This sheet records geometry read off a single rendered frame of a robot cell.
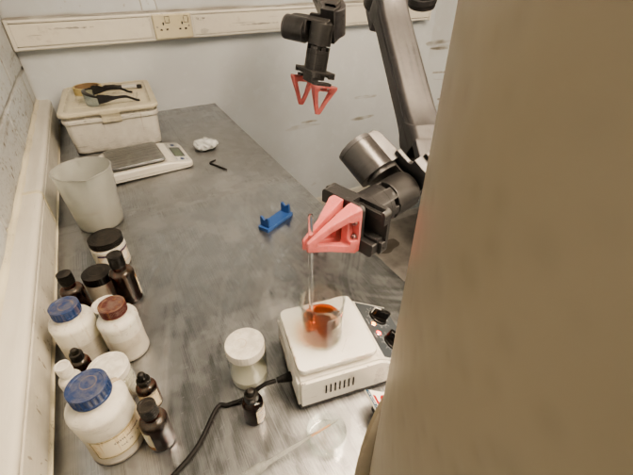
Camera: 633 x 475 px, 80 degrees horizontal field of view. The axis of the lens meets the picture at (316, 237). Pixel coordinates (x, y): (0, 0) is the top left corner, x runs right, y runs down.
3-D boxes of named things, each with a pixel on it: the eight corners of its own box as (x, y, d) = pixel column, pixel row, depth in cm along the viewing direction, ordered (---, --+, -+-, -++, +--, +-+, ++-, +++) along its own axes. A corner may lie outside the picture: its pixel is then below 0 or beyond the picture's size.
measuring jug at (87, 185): (68, 210, 101) (44, 158, 92) (120, 197, 106) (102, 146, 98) (78, 245, 88) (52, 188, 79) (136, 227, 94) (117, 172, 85)
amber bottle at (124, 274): (134, 307, 72) (116, 264, 66) (114, 303, 73) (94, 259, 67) (148, 291, 76) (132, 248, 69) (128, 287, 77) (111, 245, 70)
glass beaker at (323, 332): (327, 314, 60) (328, 273, 55) (352, 341, 56) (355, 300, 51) (289, 334, 57) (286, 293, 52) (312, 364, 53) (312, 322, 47)
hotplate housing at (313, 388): (382, 316, 71) (387, 285, 66) (419, 375, 61) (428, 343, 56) (266, 347, 65) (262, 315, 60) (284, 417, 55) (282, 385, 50)
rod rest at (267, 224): (283, 211, 100) (282, 199, 98) (293, 215, 99) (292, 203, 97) (257, 229, 94) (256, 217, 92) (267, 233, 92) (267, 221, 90)
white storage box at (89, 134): (155, 113, 165) (147, 78, 156) (168, 143, 138) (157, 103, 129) (76, 123, 154) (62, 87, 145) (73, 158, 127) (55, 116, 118)
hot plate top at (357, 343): (348, 297, 64) (348, 293, 63) (379, 354, 54) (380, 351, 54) (278, 314, 61) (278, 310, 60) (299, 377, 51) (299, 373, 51)
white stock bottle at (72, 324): (110, 359, 63) (86, 312, 56) (68, 374, 61) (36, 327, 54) (108, 333, 68) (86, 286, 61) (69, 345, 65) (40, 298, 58)
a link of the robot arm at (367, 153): (460, 157, 54) (434, 185, 62) (407, 99, 56) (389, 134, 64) (397, 200, 50) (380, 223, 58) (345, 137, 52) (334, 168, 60)
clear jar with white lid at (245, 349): (252, 399, 57) (247, 367, 53) (222, 380, 60) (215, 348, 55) (276, 368, 61) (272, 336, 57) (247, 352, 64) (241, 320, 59)
